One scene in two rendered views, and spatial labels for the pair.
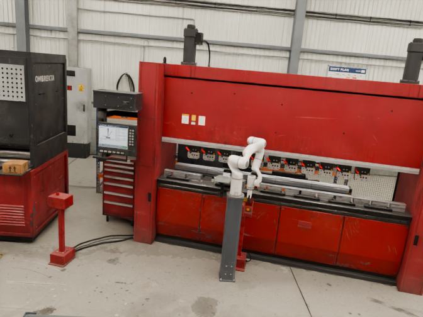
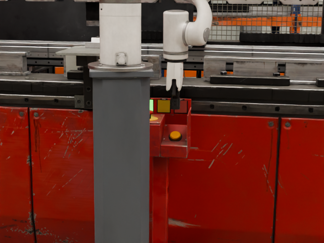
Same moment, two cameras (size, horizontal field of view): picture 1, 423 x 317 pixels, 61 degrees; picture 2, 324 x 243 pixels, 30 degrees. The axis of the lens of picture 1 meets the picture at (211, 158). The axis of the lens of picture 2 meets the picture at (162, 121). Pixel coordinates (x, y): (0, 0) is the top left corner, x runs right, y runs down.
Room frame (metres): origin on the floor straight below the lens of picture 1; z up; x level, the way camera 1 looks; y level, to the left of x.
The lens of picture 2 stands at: (1.89, -0.30, 1.22)
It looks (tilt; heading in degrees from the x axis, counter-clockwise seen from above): 12 degrees down; 356
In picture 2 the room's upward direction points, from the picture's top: 1 degrees clockwise
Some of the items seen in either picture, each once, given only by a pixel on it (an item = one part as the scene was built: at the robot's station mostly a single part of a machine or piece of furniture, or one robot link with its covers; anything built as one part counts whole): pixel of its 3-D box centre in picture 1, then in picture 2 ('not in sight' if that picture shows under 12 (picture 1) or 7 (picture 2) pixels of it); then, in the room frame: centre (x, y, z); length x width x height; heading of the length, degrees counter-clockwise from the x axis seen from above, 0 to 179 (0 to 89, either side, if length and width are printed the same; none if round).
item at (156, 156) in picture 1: (157, 151); not in sight; (4.71, 0.72, 1.15); 0.85 x 0.25 x 2.30; 168
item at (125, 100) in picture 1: (117, 127); not in sight; (4.15, 1.12, 1.53); 0.51 x 0.25 x 0.85; 83
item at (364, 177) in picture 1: (361, 173); not in sight; (4.02, -1.74, 1.26); 0.15 x 0.09 x 0.17; 78
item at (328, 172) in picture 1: (325, 168); not in sight; (4.10, -1.35, 1.26); 0.15 x 0.09 x 0.17; 78
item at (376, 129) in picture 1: (286, 122); not in sight; (4.21, -0.83, 1.74); 3.00 x 0.08 x 0.80; 78
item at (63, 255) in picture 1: (61, 228); not in sight; (3.72, 1.62, 0.41); 0.25 x 0.20 x 0.83; 168
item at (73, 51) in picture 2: (223, 178); (89, 50); (4.20, -0.16, 1.00); 0.26 x 0.18 x 0.01; 168
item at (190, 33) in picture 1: (196, 45); not in sight; (4.58, 0.30, 2.54); 0.33 x 0.25 x 0.47; 78
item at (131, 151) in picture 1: (118, 138); not in sight; (4.06, 1.08, 1.42); 0.45 x 0.12 x 0.36; 83
